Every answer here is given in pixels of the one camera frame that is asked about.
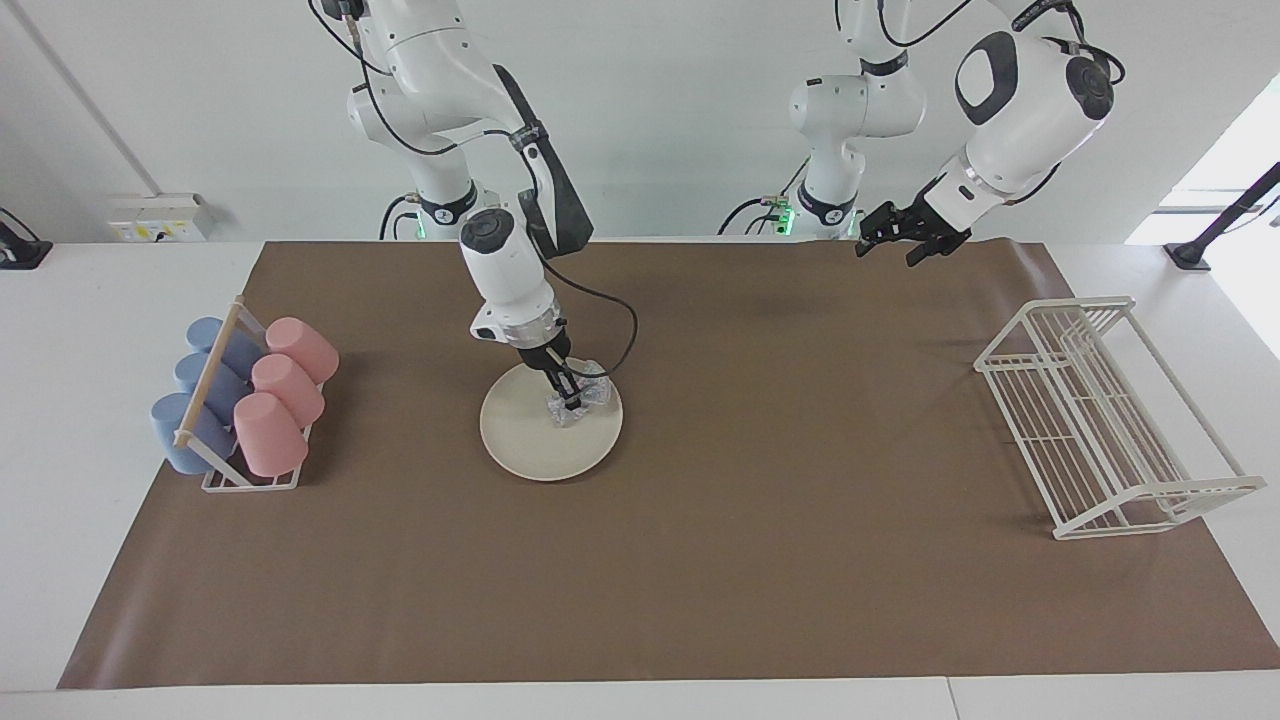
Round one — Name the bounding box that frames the black table clamp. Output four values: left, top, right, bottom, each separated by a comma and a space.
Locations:
0, 207, 53, 269

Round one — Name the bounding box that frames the cream round plate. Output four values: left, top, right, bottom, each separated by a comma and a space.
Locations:
480, 356, 624, 482

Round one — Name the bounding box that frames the pink plastic cup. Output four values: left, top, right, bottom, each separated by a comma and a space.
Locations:
265, 317, 340, 385
251, 354, 326, 429
233, 392, 309, 477

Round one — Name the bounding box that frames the brown table mat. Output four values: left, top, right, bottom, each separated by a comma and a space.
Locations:
57, 240, 1280, 689

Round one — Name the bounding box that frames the white wall socket box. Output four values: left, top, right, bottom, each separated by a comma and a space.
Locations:
108, 193, 216, 244

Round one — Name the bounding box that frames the blue plastic cup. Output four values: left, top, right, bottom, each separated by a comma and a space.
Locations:
150, 393, 239, 475
175, 352, 251, 421
186, 318, 266, 379

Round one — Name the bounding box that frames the black base cable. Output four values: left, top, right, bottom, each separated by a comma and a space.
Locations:
716, 153, 813, 237
378, 193, 421, 241

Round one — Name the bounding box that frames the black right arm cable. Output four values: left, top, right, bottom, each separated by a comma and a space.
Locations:
308, 0, 639, 379

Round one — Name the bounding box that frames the white cup holder rack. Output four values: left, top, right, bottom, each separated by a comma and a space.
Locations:
174, 296, 326, 492

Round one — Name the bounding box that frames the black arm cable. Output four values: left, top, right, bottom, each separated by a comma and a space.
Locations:
875, 0, 1128, 86
308, 0, 639, 379

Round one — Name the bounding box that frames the black angled stand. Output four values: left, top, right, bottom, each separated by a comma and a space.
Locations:
1163, 162, 1280, 271

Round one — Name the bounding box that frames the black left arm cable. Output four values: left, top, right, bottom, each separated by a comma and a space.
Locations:
875, 0, 1128, 86

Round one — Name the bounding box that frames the black left base cable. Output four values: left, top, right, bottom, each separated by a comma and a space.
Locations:
716, 153, 813, 237

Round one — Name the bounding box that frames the black right base cable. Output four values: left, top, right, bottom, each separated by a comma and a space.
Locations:
378, 193, 421, 241

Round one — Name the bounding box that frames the white wire dish rack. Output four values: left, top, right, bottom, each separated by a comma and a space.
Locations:
974, 296, 1267, 541

